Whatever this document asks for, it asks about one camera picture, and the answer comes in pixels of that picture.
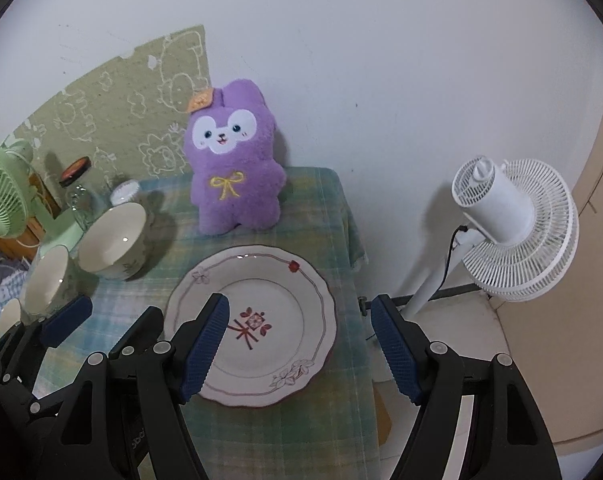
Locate purple plush bunny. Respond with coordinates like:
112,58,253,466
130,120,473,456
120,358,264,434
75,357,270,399
182,78,288,236

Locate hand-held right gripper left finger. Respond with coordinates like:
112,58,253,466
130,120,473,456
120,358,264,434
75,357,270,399
38,292,230,480

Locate white red floral plate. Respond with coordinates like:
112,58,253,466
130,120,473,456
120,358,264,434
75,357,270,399
164,245,338,408

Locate glass jar with red lid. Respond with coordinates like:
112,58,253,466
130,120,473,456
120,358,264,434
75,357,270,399
60,157,99,231

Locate blue checked blanket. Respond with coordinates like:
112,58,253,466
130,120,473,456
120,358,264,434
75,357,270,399
0,240,32,356

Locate white standing fan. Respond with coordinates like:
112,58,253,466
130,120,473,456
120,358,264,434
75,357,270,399
406,156,579,318

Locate green desk fan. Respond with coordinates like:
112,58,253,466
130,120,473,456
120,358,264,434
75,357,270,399
0,139,84,261

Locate green animal print mat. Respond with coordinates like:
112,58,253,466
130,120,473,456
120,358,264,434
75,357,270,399
8,24,212,196

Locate small white lidded container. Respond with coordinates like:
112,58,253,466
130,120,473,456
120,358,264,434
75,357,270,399
110,180,142,207

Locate grey floral ceramic bowl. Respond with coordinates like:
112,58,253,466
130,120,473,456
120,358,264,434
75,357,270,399
20,245,74,318
0,298,24,343
78,202,154,281

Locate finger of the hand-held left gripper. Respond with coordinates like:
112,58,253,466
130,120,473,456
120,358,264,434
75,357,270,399
108,306,165,361
0,296,93,387

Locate black fan power cable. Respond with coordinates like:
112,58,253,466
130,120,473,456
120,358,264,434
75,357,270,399
439,225,472,281

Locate green plaid tablecloth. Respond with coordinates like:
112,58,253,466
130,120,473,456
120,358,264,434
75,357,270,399
26,166,382,480

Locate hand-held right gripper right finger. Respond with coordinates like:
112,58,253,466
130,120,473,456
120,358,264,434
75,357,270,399
371,294,565,480

